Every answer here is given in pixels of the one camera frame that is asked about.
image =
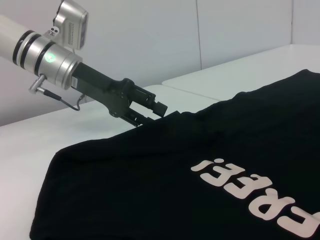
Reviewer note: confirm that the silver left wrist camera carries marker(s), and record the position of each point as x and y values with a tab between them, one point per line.
72	20

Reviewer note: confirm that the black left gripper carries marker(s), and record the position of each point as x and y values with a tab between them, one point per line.
105	92

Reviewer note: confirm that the black shirt with FREE print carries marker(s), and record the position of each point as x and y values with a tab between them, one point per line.
150	187

